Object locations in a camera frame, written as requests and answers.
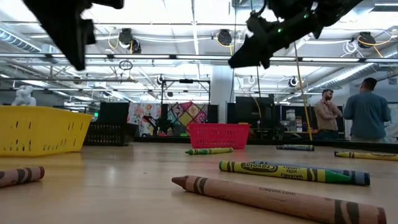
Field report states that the yellow crayon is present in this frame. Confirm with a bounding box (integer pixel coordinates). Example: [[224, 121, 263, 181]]
[[333, 151, 398, 162]]

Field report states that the light bar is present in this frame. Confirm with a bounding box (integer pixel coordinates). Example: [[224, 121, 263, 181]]
[[0, 52, 398, 63]]

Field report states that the blue crayon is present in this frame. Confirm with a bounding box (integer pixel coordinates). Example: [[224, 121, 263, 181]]
[[276, 145, 315, 152], [252, 160, 371, 187]]

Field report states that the floral cloth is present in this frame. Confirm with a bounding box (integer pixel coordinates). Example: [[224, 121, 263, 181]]
[[126, 102, 162, 137]]

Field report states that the person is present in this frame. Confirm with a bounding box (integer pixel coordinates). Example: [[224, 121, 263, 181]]
[[344, 77, 392, 143], [313, 88, 343, 141]]

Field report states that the white column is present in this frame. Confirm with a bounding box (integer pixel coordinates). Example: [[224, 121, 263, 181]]
[[210, 67, 236, 124]]

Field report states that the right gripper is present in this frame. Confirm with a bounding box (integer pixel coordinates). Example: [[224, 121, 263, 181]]
[[228, 10, 315, 70]]

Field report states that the silver air duct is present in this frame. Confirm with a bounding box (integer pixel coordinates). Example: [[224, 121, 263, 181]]
[[0, 27, 62, 54]]

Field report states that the patchwork quilt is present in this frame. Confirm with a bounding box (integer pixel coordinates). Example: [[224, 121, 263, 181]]
[[167, 101, 210, 137]]

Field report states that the brown crayon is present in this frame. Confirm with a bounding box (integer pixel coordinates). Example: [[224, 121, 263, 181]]
[[171, 174, 387, 224], [0, 166, 45, 189]]

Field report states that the black table frame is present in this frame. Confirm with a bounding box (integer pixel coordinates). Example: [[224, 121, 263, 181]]
[[133, 136, 398, 154]]

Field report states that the yellow hanging cable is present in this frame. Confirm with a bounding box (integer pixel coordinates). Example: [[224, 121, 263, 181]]
[[293, 42, 313, 141]]

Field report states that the black machine cabinet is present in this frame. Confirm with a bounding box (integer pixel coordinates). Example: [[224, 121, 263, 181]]
[[226, 95, 280, 140]]

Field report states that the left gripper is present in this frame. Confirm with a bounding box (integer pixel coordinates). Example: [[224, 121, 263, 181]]
[[22, 0, 125, 72]]

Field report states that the red slotted plastic basket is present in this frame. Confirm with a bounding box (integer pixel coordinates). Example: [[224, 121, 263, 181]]
[[187, 122, 252, 150]]

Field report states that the white robot figure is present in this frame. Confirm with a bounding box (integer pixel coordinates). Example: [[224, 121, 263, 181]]
[[11, 85, 37, 107]]

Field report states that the yellow slotted plastic basket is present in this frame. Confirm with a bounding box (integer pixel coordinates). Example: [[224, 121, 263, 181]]
[[0, 105, 94, 157]]

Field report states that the black stand frame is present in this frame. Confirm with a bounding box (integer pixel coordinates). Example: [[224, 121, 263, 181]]
[[160, 78, 211, 125]]

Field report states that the black slotted plastic basket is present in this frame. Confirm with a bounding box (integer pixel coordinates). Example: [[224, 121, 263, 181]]
[[83, 122, 139, 146]]

